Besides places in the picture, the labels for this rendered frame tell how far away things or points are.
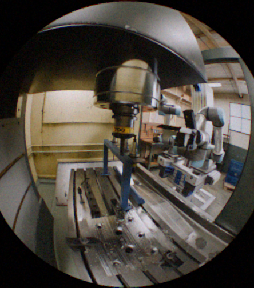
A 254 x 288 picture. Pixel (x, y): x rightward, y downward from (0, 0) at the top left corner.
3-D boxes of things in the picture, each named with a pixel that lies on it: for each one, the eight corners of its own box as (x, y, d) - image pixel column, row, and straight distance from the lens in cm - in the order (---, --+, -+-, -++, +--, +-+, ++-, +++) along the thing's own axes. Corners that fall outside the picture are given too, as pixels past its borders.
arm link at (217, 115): (213, 154, 121) (209, 104, 91) (223, 158, 118) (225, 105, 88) (209, 162, 114) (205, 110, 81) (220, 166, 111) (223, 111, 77)
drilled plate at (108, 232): (133, 215, 58) (134, 210, 54) (165, 255, 50) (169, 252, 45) (88, 224, 54) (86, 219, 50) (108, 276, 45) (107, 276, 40)
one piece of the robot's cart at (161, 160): (176, 159, 167) (177, 154, 164) (182, 162, 159) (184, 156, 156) (157, 162, 139) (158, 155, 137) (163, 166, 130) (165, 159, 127)
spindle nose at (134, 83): (84, 107, 30) (90, 69, 33) (130, 112, 37) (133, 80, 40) (112, 98, 15) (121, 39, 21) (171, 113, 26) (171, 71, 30)
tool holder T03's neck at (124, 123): (109, 131, 26) (110, 118, 26) (125, 131, 29) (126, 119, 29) (120, 134, 22) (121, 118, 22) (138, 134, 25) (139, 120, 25)
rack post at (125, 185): (129, 203, 70) (134, 161, 53) (133, 208, 66) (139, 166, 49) (114, 206, 67) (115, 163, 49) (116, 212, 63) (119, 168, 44)
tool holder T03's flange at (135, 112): (107, 118, 26) (107, 108, 27) (126, 119, 30) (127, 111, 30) (121, 118, 21) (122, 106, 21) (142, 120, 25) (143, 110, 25)
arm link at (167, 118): (169, 146, 137) (173, 103, 133) (158, 144, 139) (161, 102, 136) (170, 144, 149) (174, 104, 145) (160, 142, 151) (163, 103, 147)
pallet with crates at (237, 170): (222, 189, 341) (232, 163, 317) (222, 179, 414) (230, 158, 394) (247, 199, 382) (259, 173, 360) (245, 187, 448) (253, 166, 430)
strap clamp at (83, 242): (101, 244, 53) (96, 231, 39) (103, 250, 52) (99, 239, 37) (72, 246, 54) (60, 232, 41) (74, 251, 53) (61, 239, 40)
